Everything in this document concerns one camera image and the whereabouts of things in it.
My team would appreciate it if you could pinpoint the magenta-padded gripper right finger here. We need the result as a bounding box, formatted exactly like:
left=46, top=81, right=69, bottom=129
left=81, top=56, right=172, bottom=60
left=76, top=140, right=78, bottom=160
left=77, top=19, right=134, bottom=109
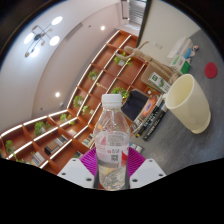
left=127, top=146, right=167, bottom=190

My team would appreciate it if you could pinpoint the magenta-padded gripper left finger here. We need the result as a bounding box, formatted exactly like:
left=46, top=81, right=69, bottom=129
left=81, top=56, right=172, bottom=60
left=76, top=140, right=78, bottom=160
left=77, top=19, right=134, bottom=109
left=57, top=147, right=99, bottom=190

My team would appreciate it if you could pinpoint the clear plastic water bottle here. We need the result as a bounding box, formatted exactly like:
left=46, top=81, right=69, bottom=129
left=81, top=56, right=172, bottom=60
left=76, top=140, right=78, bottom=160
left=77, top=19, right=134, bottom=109
left=93, top=93, right=132, bottom=192

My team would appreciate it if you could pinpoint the colourful book stack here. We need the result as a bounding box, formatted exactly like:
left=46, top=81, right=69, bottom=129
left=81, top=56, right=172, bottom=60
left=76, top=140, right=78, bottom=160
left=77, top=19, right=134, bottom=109
left=128, top=141, right=144, bottom=155

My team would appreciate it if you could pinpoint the orange wooden shelf unit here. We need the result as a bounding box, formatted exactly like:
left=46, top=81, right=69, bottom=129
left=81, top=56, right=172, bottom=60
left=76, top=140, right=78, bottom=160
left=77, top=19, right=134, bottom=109
left=0, top=29, right=152, bottom=176

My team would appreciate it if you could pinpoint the dark book stack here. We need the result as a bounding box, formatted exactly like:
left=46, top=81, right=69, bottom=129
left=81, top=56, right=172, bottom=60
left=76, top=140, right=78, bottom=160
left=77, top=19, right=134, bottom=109
left=131, top=94, right=170, bottom=142

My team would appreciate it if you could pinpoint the dark blue chair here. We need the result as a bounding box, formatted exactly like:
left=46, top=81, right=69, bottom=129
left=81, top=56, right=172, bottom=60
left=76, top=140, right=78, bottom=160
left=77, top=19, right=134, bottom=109
left=121, top=89, right=151, bottom=122

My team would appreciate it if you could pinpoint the green-ended white box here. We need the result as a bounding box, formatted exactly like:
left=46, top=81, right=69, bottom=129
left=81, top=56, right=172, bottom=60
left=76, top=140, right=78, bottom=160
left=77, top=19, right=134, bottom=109
left=169, top=54, right=192, bottom=75

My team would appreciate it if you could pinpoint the flat round red coaster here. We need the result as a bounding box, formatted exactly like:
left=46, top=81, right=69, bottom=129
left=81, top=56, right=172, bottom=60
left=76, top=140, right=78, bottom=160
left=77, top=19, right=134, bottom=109
left=203, top=61, right=219, bottom=80

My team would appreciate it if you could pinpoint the white box stack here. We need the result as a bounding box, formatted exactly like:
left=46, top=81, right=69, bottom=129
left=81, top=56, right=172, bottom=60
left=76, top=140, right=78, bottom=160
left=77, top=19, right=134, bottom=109
left=166, top=35, right=195, bottom=60

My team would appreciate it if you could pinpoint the ceiling air vent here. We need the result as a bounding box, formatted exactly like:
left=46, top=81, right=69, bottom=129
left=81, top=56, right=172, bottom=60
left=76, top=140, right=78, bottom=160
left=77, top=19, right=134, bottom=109
left=64, top=22, right=84, bottom=41

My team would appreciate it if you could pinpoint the grey curtain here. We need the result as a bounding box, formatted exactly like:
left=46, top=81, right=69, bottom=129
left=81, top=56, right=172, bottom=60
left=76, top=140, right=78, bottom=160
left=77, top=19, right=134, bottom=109
left=128, top=0, right=148, bottom=27

